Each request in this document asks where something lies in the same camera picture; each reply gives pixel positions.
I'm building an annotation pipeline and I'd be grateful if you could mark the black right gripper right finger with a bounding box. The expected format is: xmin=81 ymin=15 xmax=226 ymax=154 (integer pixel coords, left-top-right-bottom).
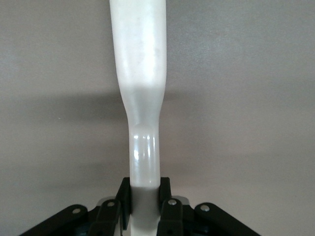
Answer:
xmin=157 ymin=177 xmax=261 ymax=236

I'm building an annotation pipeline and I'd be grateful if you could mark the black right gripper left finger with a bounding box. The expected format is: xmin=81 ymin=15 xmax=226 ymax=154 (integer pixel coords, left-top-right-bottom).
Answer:
xmin=21 ymin=177 xmax=134 ymax=236

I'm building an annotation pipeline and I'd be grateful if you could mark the beige brush with black bristles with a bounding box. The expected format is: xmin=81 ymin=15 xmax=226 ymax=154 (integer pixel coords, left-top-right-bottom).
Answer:
xmin=109 ymin=0 xmax=169 ymax=236

